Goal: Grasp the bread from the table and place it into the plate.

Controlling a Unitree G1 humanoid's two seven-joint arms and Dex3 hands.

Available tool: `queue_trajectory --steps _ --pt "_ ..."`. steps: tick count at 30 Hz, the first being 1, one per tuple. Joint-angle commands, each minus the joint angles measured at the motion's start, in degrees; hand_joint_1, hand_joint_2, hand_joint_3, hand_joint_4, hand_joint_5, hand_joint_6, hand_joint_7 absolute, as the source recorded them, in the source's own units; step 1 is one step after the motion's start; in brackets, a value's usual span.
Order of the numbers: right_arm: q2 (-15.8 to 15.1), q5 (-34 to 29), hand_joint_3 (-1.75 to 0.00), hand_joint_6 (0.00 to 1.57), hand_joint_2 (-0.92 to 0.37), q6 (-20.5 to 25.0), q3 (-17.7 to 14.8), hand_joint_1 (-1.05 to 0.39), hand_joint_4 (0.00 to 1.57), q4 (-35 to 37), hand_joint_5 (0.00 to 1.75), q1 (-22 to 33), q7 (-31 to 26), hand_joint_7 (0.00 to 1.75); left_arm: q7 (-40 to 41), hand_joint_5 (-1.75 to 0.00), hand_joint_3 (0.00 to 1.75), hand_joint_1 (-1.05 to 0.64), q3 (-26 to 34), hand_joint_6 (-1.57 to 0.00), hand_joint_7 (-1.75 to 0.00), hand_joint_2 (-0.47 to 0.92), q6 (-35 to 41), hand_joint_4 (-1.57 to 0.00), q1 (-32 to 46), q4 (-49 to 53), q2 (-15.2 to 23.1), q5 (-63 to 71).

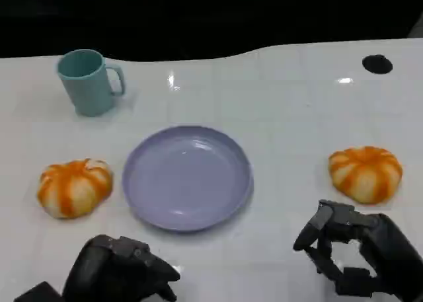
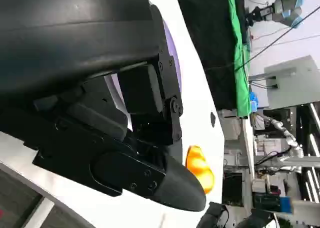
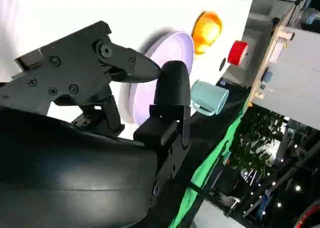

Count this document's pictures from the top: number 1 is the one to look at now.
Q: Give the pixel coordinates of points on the orange white toy bread roll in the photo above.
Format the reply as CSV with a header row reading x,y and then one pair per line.
x,y
365,174
74,189

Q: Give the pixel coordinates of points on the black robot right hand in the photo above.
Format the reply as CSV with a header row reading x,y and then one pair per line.
x,y
386,242

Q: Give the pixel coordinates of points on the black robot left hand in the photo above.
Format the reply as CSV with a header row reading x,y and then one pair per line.
x,y
99,269

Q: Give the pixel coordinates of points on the lilac plate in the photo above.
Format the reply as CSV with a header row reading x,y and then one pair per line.
x,y
185,179

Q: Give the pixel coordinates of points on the black round table grommet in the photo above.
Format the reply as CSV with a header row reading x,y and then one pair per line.
x,y
376,64

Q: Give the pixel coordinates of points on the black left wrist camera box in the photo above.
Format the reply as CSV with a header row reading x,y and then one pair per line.
x,y
39,293

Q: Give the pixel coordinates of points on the pale green mug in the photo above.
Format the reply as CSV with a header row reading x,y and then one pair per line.
x,y
89,94

